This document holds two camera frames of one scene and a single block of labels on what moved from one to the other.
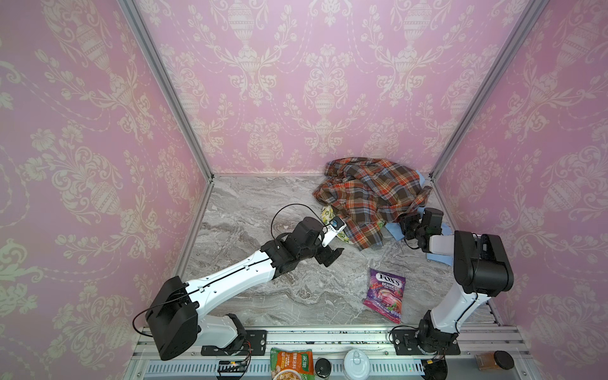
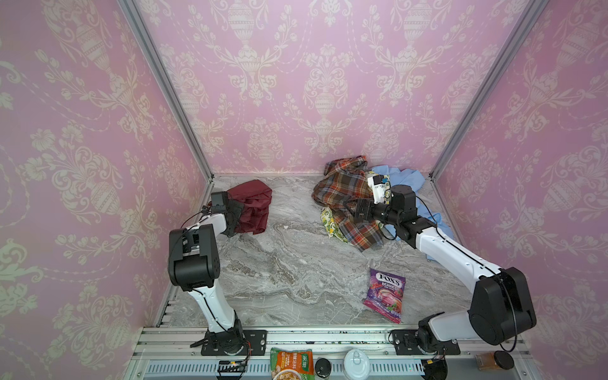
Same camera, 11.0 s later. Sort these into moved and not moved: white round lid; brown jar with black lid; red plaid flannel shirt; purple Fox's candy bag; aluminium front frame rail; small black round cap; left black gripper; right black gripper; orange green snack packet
Moved: left black gripper; right black gripper; red plaid flannel shirt
Not moved: purple Fox's candy bag; small black round cap; orange green snack packet; white round lid; brown jar with black lid; aluminium front frame rail
